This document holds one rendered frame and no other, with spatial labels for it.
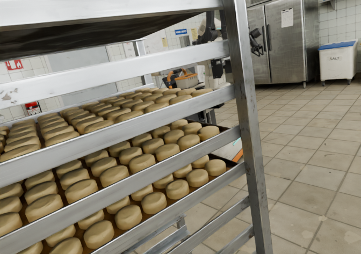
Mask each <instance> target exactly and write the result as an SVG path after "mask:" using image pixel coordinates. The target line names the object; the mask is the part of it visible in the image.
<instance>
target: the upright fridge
mask: <svg viewBox="0 0 361 254"><path fill-rule="evenodd" d="M246 6H247V14H248V21H249V26H250V30H251V31H253V30H254V29H256V28H259V29H260V30H261V32H262V34H261V35H260V36H259V37H258V38H255V40H256V41H257V43H258V44H261V45H262V46H263V53H264V55H261V54H260V57H258V56H257V55H255V54H253V53H252V52H251V58H252V68H253V73H254V83H255V84H277V83H299V82H303V86H304V88H303V89H305V86H306V82H308V81H310V80H311V79H315V82H316V77H317V76H318V75H319V74H320V58H319V51H318V49H319V48H320V41H319V7H318V0H246ZM290 8H293V26H288V27H281V11H283V10H288V9H290Z"/></svg>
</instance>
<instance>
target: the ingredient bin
mask: <svg viewBox="0 0 361 254"><path fill-rule="evenodd" d="M357 42H358V39H351V40H344V41H337V42H330V43H326V44H324V45H322V46H321V47H320V48H319V49H318V51H319V58H320V79H321V81H323V82H322V86H324V85H325V83H324V82H325V80H327V81H330V79H345V78H347V79H348V82H347V84H348V85H350V83H351V79H355V74H356V73H357Z"/></svg>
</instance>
